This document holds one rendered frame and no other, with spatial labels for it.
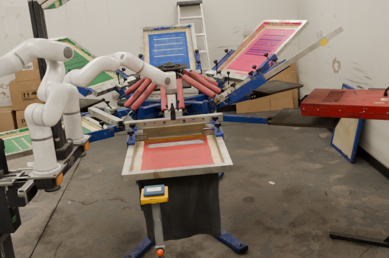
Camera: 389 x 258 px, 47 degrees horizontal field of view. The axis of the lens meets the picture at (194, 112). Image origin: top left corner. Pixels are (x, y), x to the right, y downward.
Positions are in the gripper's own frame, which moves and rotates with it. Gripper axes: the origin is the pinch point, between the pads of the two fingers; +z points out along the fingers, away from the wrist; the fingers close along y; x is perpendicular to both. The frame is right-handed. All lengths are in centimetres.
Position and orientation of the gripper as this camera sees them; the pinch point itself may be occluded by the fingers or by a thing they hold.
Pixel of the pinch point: (173, 115)
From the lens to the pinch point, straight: 288.7
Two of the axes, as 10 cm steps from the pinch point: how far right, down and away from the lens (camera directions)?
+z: 0.6, 9.7, 2.5
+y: 0.4, 2.5, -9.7
